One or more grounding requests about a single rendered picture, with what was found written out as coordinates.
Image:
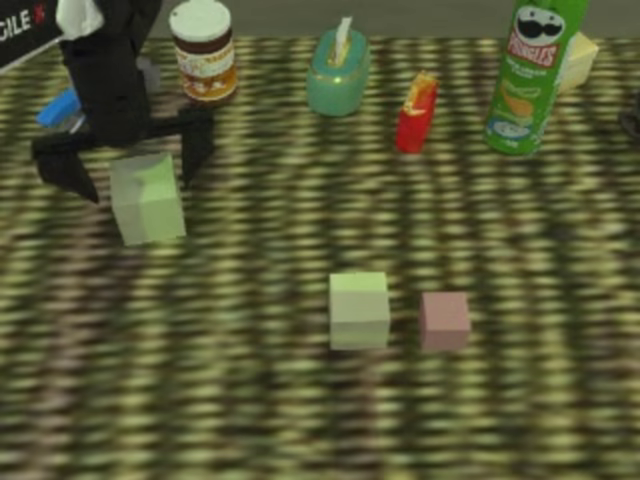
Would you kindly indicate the large light green cube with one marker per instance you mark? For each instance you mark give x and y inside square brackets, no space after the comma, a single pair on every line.
[148,200]

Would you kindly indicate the small light green cube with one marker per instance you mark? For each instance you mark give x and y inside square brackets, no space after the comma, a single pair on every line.
[359,311]

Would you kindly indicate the pink cube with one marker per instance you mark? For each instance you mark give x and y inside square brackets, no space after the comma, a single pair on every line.
[444,321]

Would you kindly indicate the blue stapler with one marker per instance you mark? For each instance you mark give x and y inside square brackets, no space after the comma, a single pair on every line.
[60,111]

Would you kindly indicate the jar with white lid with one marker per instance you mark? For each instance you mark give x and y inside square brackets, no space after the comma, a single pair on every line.
[205,52]

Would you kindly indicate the teal tissue box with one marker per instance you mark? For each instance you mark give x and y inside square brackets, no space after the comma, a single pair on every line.
[338,75]

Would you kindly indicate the woven green table mat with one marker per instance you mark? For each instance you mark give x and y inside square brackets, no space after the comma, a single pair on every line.
[320,280]

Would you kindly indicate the red fries carton toy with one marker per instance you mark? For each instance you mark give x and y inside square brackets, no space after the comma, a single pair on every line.
[416,114]

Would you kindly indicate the green Pringles can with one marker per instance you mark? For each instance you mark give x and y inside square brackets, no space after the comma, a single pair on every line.
[535,75]

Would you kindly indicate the pale yellow box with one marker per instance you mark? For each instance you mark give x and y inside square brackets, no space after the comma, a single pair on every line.
[578,62]

